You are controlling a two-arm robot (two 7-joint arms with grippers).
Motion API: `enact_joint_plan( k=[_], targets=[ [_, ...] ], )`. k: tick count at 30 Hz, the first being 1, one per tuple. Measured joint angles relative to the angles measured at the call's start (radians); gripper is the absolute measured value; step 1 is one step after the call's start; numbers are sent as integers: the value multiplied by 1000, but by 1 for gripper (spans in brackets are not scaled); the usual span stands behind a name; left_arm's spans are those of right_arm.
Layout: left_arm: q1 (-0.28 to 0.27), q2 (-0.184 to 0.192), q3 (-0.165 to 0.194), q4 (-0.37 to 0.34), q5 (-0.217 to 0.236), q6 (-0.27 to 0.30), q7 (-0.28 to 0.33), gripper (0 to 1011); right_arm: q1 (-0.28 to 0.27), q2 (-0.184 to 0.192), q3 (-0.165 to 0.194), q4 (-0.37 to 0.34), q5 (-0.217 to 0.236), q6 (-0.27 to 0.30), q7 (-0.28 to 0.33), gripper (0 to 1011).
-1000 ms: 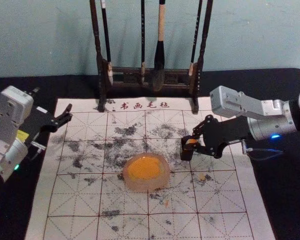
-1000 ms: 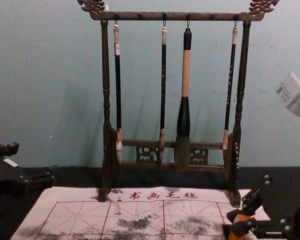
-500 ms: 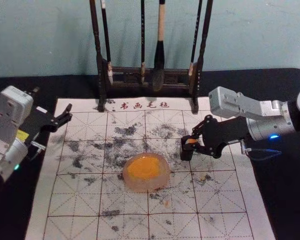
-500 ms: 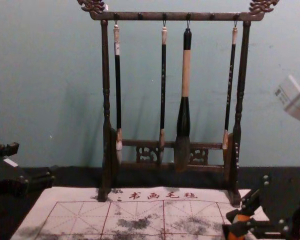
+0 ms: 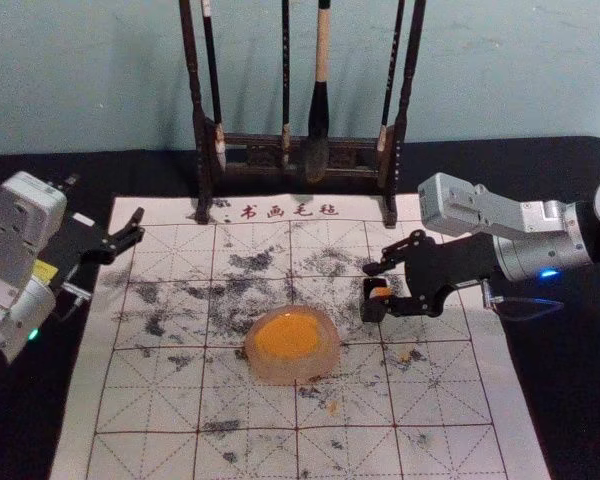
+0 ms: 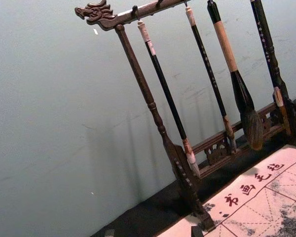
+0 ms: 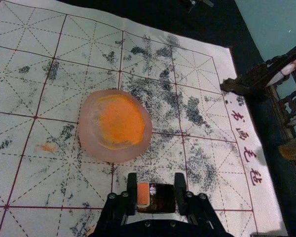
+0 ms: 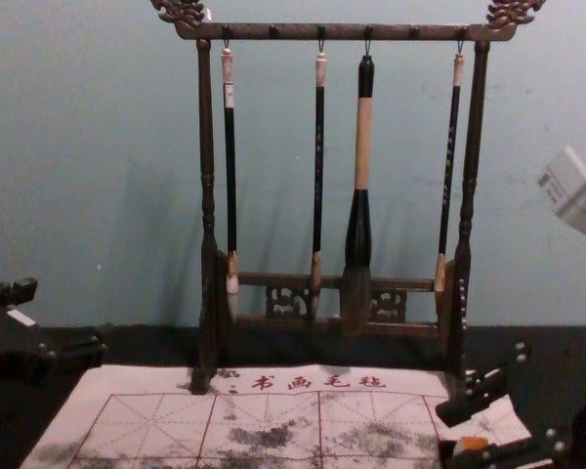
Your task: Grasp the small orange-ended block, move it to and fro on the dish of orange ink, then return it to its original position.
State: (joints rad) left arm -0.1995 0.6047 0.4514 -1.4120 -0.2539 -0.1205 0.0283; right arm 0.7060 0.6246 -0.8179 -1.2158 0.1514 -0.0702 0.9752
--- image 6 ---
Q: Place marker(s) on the small black block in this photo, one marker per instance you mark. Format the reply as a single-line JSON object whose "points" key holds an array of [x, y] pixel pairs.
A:
{"points": [[196, 232]]}

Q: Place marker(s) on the white felt mat red grid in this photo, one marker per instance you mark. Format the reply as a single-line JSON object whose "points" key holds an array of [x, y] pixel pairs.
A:
{"points": [[261, 209]]}

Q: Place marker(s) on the dark wooden dragon brush rack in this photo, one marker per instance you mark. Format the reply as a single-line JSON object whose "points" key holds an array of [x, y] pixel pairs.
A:
{"points": [[137, 74]]}

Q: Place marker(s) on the black table cloth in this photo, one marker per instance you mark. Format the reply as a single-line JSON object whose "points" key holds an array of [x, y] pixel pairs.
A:
{"points": [[162, 205]]}

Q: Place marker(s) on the plain pale wall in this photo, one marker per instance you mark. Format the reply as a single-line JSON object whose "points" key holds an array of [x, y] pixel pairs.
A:
{"points": [[51, 111]]}

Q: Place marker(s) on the black brush red characters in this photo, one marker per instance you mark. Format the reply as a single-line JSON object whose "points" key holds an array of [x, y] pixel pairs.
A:
{"points": [[263, 37]]}

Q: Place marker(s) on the thin black brush white cap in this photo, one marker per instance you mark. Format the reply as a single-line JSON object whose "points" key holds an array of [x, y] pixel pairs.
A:
{"points": [[162, 82]]}

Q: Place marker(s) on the thin black brush brown tip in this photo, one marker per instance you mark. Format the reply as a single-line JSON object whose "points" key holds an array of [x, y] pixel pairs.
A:
{"points": [[207, 63]]}

